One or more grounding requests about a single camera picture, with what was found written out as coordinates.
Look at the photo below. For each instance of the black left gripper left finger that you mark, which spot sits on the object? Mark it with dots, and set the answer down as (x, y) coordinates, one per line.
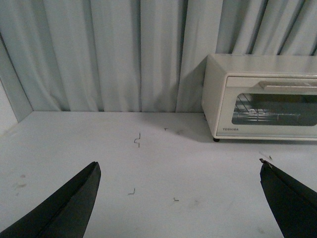
(66, 213)

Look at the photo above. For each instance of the white toaster oven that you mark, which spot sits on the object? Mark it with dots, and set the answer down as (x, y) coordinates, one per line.
(221, 66)

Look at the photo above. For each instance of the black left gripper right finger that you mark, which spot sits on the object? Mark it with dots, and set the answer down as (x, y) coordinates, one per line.
(294, 205)

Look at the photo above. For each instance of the white oven door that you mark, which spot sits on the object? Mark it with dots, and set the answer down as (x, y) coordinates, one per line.
(268, 107)

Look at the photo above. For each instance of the white side panel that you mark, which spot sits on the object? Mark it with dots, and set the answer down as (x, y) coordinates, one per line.
(7, 116)

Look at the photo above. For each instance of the pale grey curtain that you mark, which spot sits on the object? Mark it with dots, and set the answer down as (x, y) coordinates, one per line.
(136, 55)

